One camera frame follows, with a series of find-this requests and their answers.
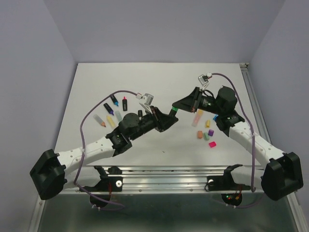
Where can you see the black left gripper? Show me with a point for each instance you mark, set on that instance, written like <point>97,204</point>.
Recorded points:
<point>162,122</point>

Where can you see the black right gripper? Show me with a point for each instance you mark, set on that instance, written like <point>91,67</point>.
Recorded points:
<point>191,102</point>

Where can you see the black highlighter green cap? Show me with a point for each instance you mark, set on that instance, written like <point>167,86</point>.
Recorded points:
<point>173,112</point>

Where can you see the pastel pink orange highlighter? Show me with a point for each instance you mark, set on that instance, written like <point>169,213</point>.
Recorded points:
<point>197,117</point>

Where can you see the pastel yellow pen cap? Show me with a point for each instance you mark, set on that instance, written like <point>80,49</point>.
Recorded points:
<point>207,124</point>

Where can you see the pastel orange pen cap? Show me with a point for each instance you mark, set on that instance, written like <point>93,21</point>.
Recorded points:
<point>199,134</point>

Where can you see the purple pen cap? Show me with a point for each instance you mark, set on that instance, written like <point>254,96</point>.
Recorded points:
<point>210,132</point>

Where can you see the pastel green pen cap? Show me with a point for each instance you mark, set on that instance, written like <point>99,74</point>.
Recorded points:
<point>206,136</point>

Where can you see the black highlighter pink tip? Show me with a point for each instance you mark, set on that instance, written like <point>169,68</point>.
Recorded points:
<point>124,104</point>

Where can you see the pastel green highlighter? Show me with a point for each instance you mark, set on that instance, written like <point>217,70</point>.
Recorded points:
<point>118,116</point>

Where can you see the black highlighter blue tip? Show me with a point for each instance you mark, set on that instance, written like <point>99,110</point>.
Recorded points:
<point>114,100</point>

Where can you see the pastel yellow highlighter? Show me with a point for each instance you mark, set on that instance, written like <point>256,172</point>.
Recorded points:
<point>110,121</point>

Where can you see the black highlighter purple tip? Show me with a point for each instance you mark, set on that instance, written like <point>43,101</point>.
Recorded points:
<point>108,108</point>

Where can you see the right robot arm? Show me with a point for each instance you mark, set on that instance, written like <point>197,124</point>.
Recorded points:
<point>281,172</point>

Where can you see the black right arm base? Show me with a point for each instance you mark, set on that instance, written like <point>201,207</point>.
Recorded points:
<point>221,183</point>

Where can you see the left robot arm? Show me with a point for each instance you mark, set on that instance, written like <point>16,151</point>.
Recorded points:
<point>50,173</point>

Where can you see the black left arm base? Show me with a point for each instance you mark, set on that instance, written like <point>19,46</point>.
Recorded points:
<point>96,179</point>

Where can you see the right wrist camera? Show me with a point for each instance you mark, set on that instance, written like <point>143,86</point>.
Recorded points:
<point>204,80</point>

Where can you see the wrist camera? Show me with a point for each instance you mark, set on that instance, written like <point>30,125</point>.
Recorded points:
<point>145,101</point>
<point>204,80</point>

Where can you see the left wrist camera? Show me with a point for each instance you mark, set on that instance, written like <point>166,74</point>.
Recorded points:
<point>145,101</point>

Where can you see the aluminium front rail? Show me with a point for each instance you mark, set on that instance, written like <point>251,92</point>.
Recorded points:
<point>160,180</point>

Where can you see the aluminium rail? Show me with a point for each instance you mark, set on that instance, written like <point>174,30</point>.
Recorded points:
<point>258,115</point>
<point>160,180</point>

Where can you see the aluminium right side rail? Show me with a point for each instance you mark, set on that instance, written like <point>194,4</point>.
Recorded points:
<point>258,115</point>

